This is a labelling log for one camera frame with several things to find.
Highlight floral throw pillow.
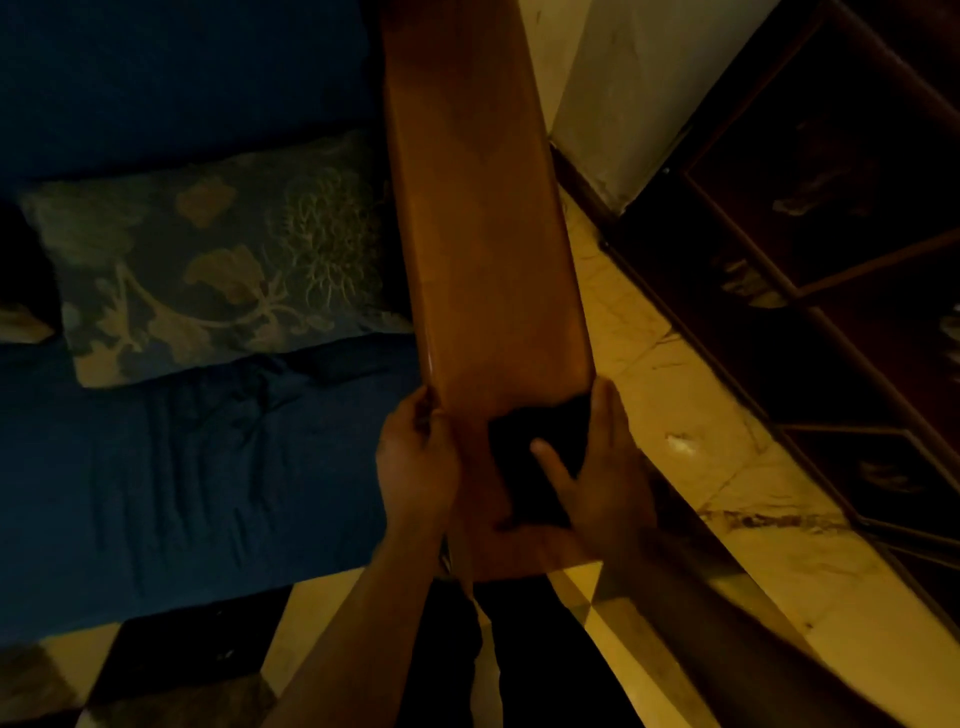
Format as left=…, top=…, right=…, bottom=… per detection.
left=18, top=131, right=415, bottom=390
left=0, top=302, right=58, bottom=346

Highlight dark blue cleaning cloth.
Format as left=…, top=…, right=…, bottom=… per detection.
left=487, top=393, right=595, bottom=530

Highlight long blue fabric sofa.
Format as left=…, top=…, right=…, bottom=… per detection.
left=0, top=0, right=421, bottom=650

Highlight person's left forearm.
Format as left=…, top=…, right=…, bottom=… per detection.
left=262, top=532, right=451, bottom=728

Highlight person's right hand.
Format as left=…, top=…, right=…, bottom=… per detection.
left=529, top=377, right=661, bottom=560

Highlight person's right forearm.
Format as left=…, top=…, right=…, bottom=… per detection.
left=607, top=524, right=901, bottom=728

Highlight person's left hand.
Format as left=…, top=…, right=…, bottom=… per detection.
left=374, top=386, right=461, bottom=549

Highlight person's dark trousers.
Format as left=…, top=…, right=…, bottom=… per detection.
left=393, top=573, right=646, bottom=728

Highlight dark wooden display cabinet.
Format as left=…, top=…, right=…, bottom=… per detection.
left=599, top=0, right=960, bottom=639

